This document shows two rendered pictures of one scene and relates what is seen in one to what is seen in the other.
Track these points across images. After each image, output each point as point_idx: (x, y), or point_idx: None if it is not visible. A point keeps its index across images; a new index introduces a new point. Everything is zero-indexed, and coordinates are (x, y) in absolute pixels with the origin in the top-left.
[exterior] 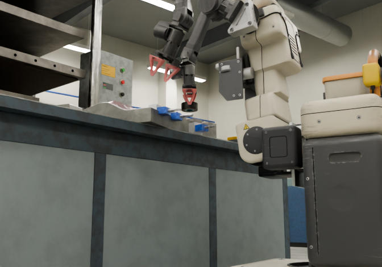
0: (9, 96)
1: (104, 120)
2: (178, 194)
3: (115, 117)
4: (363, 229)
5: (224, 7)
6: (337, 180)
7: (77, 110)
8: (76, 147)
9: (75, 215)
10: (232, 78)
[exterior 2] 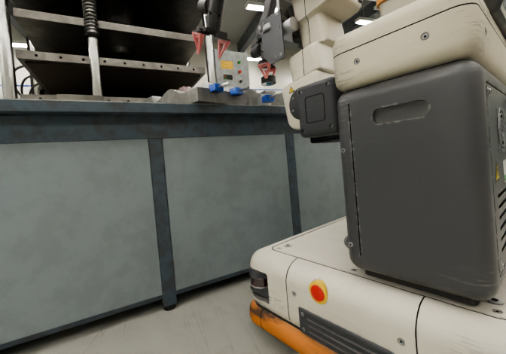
0: (18, 99)
1: (146, 107)
2: (251, 163)
3: (159, 102)
4: (432, 232)
5: None
6: (387, 151)
7: (109, 102)
8: (124, 136)
9: (133, 198)
10: (272, 37)
